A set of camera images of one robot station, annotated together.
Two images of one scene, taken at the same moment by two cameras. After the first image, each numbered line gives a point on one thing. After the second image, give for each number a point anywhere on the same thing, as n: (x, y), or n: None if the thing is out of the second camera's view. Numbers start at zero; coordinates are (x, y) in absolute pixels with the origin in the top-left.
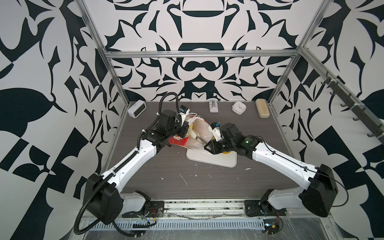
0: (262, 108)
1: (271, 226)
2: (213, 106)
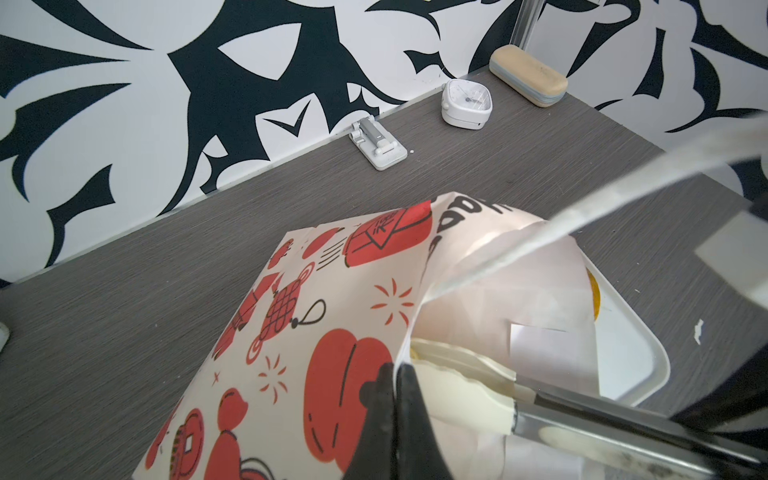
0: (528, 76)
1: None
2: (378, 145)
